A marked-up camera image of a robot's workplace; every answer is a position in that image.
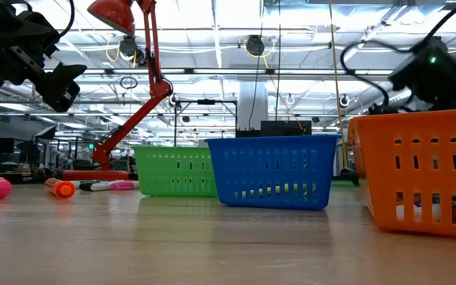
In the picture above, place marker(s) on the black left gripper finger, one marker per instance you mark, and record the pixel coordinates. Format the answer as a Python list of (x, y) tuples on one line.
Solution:
[(59, 87), (38, 33)]

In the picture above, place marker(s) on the orange plastic basket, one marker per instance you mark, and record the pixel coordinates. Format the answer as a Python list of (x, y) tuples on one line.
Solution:
[(410, 126)]

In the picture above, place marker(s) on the teal-capped white marker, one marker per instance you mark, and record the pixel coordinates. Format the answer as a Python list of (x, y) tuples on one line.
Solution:
[(74, 184)]

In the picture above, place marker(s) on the orange highlighter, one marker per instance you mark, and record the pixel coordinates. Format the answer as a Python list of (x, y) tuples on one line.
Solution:
[(59, 189)]

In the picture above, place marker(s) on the black-capped white marker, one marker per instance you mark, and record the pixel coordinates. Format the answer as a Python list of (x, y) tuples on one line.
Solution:
[(86, 186)]

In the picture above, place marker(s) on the pink-capped white marker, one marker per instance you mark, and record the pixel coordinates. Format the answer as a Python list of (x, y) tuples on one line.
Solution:
[(125, 185)]

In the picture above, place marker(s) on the green plastic basket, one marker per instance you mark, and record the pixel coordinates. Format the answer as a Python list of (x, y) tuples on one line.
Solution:
[(174, 151)]

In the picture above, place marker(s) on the blue plastic basket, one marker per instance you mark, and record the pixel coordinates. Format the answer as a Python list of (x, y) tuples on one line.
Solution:
[(271, 144)]

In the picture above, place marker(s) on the red desk lamp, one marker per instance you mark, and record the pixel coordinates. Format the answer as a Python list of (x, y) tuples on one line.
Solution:
[(158, 89)]

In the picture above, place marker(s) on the black aluminium table frame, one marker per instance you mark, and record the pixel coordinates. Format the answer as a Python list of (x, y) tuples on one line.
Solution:
[(16, 179)]

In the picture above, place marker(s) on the black metal stand frame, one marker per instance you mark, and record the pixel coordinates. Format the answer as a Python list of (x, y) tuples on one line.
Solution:
[(206, 101)]

